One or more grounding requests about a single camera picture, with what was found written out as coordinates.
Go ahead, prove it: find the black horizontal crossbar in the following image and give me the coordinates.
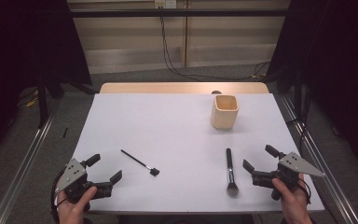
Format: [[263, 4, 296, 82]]
[[69, 8, 291, 19]]

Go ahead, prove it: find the beige square cup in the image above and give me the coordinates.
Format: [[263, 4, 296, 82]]
[[211, 94, 241, 131]]

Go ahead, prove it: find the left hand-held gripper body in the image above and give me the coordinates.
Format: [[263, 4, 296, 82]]
[[55, 158, 113, 200]]

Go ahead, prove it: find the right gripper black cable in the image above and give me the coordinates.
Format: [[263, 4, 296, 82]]
[[297, 177, 312, 205]]

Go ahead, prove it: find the black floor cable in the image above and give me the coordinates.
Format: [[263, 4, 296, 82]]
[[286, 89, 312, 154]]

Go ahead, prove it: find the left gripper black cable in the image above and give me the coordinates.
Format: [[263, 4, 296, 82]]
[[49, 169, 68, 224]]

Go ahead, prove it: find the person's left hand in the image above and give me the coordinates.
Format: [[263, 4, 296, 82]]
[[56, 185, 98, 224]]

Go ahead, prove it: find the aluminium floor rail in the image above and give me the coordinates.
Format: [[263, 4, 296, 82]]
[[0, 98, 62, 224], [279, 93, 358, 224]]

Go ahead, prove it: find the black metal stand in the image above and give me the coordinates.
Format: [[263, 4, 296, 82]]
[[293, 67, 305, 123], [36, 72, 49, 129]]

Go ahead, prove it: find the thin black makeup brush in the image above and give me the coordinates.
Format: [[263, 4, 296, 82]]
[[119, 148, 161, 177]]

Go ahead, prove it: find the white table mat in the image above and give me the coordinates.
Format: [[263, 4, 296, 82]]
[[71, 92, 326, 215]]

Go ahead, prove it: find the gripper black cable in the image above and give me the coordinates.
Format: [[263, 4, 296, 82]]
[[297, 177, 312, 205], [49, 169, 68, 224]]

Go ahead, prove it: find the large fluffy makeup brush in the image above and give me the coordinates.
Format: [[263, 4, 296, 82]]
[[225, 147, 240, 198]]

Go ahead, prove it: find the person's right hand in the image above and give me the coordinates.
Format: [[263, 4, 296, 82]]
[[271, 173, 313, 224]]

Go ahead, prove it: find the black wall cable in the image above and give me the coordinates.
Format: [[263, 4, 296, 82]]
[[160, 7, 271, 82], [158, 7, 271, 82]]

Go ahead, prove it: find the white wall socket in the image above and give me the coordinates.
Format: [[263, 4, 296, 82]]
[[154, 0, 178, 9]]

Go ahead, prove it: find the black curtain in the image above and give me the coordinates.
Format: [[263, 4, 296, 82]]
[[265, 0, 358, 180], [0, 0, 93, 171]]

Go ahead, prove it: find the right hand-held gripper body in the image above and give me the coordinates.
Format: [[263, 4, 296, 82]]
[[251, 151, 327, 189]]

